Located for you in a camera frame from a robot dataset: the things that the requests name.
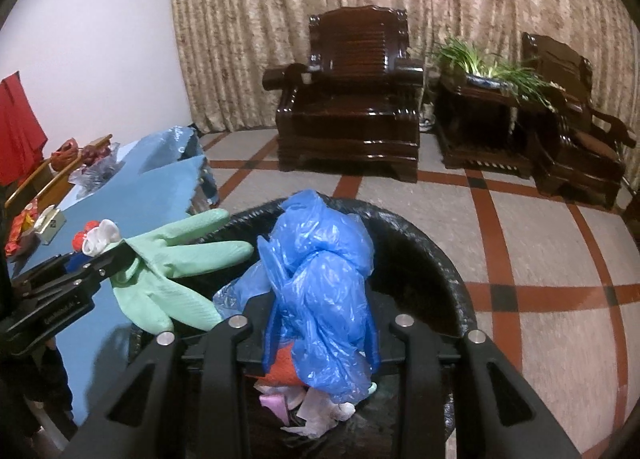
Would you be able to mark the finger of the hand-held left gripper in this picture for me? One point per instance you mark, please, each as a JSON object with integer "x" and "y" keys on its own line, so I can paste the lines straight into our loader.
{"x": 107, "y": 265}

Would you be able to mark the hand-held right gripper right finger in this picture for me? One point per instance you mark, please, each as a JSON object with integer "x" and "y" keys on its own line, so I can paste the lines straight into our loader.
{"x": 374, "y": 346}

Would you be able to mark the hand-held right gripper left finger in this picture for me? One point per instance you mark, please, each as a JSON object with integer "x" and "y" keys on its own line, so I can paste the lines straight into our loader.
{"x": 267, "y": 339}

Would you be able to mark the orange foam net sleeve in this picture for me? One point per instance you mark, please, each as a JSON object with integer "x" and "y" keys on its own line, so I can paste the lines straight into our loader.
{"x": 282, "y": 369}

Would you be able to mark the green rubber glove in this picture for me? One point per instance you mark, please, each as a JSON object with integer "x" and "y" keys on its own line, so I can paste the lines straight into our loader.
{"x": 170, "y": 269}

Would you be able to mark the pink plastic bag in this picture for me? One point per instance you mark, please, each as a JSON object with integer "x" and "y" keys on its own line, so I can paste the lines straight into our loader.
{"x": 276, "y": 401}

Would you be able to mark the blue plastic bag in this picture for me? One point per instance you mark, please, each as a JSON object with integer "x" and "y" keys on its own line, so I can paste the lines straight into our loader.
{"x": 322, "y": 289}

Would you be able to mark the black lined waste bin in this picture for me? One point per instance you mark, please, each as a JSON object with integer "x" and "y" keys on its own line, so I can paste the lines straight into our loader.
{"x": 425, "y": 264}

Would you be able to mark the red crumpled wrapper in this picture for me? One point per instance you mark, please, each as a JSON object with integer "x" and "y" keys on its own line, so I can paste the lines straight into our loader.
{"x": 81, "y": 237}

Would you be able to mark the green and white tissue box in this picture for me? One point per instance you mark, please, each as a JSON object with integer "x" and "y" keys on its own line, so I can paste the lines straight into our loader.
{"x": 50, "y": 224}

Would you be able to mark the red and yellow snack packets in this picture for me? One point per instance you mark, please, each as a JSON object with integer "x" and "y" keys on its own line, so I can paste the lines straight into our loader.
{"x": 20, "y": 231}

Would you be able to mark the clear bag with fruit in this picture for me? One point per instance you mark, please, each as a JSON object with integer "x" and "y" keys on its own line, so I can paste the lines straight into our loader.
{"x": 95, "y": 166}

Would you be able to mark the red apples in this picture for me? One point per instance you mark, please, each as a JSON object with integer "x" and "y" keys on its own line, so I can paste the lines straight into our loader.
{"x": 93, "y": 151}

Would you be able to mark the red woven basket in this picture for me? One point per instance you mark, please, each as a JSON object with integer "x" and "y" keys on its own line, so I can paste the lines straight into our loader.
{"x": 65, "y": 151}

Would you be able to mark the shiny blue plastic sheet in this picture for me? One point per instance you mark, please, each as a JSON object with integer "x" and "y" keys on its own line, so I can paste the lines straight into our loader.
{"x": 167, "y": 144}

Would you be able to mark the red cloth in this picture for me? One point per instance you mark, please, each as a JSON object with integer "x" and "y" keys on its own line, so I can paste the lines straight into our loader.
{"x": 17, "y": 129}

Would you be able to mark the dark wooden side table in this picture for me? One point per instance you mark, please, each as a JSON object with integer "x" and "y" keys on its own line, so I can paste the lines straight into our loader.
{"x": 480, "y": 124}

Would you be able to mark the dark wooden armchair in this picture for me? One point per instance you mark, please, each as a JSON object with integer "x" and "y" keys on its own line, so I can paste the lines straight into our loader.
{"x": 350, "y": 94}
{"x": 575, "y": 124}

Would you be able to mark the green potted plant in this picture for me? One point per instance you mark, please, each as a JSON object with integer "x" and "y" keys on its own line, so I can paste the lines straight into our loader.
{"x": 492, "y": 69}

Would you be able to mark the beige patterned curtain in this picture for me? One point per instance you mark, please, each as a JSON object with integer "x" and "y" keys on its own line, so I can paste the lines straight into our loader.
{"x": 400, "y": 4}

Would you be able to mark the light wooden sofa frame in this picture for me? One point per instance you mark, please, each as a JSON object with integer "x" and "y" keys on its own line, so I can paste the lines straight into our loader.
{"x": 45, "y": 179}

